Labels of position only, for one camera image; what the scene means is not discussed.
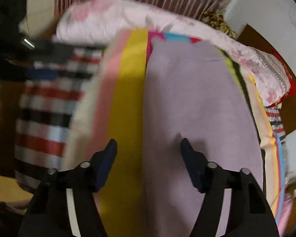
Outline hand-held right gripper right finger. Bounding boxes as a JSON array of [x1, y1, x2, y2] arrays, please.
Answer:
[[181, 138, 280, 237]]

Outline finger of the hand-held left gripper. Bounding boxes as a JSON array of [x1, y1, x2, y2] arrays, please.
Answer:
[[19, 36, 74, 60], [5, 68, 62, 82]]

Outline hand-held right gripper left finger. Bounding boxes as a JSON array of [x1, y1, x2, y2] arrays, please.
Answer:
[[17, 139, 118, 237]]

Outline purple pants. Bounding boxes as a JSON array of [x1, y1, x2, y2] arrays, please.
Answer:
[[142, 39, 264, 237]]

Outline red black checkered sheet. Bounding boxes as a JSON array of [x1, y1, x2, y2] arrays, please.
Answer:
[[15, 47, 287, 190]]

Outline floral pink white pillow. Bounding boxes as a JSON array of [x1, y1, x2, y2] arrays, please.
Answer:
[[55, 0, 287, 104]]

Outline colourful striped blanket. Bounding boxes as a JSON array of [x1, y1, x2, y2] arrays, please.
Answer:
[[64, 28, 287, 237]]

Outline small dark wooden headboard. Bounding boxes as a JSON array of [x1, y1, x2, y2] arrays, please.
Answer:
[[237, 23, 296, 134]]

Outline red embroidered pillow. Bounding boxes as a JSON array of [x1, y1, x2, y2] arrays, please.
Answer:
[[271, 51, 296, 104]]

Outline grey patterned pillow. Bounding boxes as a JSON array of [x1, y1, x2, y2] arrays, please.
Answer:
[[254, 49, 290, 94]]

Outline leopard print blanket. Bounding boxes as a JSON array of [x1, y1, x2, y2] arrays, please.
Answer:
[[200, 11, 238, 39]]

